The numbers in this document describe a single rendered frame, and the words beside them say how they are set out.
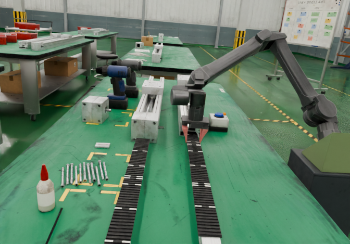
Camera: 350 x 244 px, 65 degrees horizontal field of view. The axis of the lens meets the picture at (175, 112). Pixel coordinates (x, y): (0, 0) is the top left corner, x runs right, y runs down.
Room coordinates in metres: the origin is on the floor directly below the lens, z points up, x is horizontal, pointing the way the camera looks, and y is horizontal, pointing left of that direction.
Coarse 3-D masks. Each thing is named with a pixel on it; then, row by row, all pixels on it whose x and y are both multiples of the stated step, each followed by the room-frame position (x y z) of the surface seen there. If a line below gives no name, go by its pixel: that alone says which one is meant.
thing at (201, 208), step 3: (195, 207) 0.56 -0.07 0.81; (198, 207) 0.56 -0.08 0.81; (201, 207) 0.56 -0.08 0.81; (204, 207) 0.56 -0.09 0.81; (207, 207) 0.56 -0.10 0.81; (210, 207) 0.57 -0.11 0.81; (213, 207) 0.57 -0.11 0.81; (195, 210) 0.55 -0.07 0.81; (198, 210) 0.55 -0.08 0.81; (201, 210) 0.55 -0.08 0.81; (204, 210) 0.55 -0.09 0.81; (207, 210) 0.55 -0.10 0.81; (210, 210) 0.55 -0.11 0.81; (213, 210) 0.55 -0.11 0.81
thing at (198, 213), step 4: (196, 212) 0.54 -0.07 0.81; (200, 212) 0.54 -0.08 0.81; (204, 212) 0.54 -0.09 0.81; (208, 212) 0.55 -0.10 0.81; (212, 212) 0.55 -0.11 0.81; (216, 212) 0.55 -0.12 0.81; (204, 216) 0.53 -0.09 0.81; (208, 216) 0.53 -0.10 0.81; (212, 216) 0.53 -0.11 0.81; (216, 216) 0.53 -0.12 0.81
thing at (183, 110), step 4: (188, 104) 1.36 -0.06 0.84; (180, 108) 1.19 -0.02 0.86; (184, 108) 1.19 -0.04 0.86; (188, 108) 1.29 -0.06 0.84; (180, 112) 1.13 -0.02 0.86; (184, 112) 1.13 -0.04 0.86; (188, 112) 1.22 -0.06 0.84; (180, 116) 1.11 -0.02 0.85; (180, 120) 1.09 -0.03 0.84; (180, 124) 1.07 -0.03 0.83; (188, 124) 1.09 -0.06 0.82; (180, 128) 1.08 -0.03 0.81; (188, 128) 1.07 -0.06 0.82; (192, 128) 1.10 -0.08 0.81; (180, 132) 1.10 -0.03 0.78; (196, 132) 1.07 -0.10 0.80
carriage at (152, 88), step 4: (148, 80) 1.54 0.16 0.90; (144, 84) 1.42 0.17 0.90; (148, 84) 1.43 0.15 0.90; (152, 84) 1.44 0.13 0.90; (156, 84) 1.45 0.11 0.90; (160, 84) 1.46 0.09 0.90; (144, 88) 1.38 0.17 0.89; (148, 88) 1.38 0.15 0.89; (152, 88) 1.38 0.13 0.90; (156, 88) 1.38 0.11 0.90; (160, 88) 1.38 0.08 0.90; (144, 92) 1.38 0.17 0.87; (148, 92) 1.38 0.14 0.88; (152, 92) 1.38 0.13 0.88; (156, 92) 1.38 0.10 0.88; (160, 92) 1.38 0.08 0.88; (152, 96) 1.40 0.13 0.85
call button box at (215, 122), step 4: (212, 116) 1.19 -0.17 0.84; (216, 116) 1.18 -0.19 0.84; (224, 116) 1.20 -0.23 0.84; (212, 120) 1.15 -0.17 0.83; (216, 120) 1.15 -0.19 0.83; (220, 120) 1.15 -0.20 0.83; (224, 120) 1.16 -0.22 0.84; (228, 120) 1.16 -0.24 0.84; (212, 124) 1.15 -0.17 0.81; (216, 124) 1.15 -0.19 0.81; (220, 124) 1.15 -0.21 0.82; (224, 124) 1.16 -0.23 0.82; (228, 124) 1.16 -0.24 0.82; (212, 128) 1.15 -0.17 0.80; (216, 128) 1.15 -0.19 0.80; (220, 128) 1.16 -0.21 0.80; (224, 128) 1.16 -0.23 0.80
